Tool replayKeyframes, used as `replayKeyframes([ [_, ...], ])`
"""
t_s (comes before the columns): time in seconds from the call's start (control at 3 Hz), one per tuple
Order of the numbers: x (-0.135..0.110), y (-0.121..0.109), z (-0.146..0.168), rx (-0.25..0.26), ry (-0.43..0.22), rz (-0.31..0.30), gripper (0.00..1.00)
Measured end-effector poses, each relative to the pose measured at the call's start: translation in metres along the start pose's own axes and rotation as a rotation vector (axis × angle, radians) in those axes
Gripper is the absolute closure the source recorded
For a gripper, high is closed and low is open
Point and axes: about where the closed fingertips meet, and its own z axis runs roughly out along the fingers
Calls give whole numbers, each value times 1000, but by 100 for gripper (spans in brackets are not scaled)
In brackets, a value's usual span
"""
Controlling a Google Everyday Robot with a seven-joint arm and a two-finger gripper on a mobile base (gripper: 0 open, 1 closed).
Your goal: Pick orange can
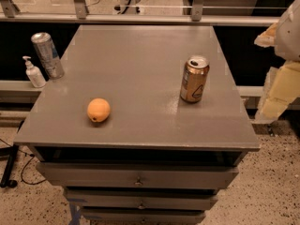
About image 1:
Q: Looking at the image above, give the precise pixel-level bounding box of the middle grey drawer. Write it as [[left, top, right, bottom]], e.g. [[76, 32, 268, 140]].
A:
[[64, 189, 218, 210]]

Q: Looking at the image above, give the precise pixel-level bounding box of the bottom grey drawer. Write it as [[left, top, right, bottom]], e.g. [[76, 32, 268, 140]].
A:
[[82, 208, 205, 224]]

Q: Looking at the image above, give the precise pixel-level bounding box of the black stand leg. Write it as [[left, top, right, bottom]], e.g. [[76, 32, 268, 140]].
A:
[[0, 145, 18, 188]]

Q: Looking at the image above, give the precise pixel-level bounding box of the grey drawer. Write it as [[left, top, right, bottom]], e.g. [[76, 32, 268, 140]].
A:
[[37, 162, 238, 189], [64, 189, 218, 210], [82, 208, 205, 224]]

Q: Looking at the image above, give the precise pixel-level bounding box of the top grey drawer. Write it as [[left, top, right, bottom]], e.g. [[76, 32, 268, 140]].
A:
[[37, 162, 238, 189]]

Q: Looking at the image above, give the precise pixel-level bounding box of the white pump bottle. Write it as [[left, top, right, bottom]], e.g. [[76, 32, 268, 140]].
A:
[[22, 56, 46, 88]]

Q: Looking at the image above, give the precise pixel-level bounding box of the orange soda can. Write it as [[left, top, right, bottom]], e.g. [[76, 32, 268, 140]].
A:
[[180, 55, 210, 103]]

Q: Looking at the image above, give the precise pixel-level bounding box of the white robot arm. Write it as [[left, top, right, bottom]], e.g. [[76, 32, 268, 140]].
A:
[[254, 0, 300, 124]]

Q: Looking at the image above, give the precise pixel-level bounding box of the grey drawer cabinet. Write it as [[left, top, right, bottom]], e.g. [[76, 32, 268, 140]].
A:
[[13, 24, 261, 225]]

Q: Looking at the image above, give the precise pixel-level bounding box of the grey metal railing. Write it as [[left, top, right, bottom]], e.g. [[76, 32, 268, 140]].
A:
[[0, 0, 300, 28]]

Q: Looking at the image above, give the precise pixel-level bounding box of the tall silver blue can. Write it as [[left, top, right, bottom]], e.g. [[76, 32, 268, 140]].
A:
[[31, 32, 65, 80]]

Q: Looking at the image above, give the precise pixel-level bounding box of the orange fruit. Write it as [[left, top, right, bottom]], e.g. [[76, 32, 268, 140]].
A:
[[87, 98, 111, 123]]

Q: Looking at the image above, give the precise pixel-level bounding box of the black floor cable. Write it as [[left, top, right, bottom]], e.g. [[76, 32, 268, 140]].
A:
[[0, 138, 48, 186]]

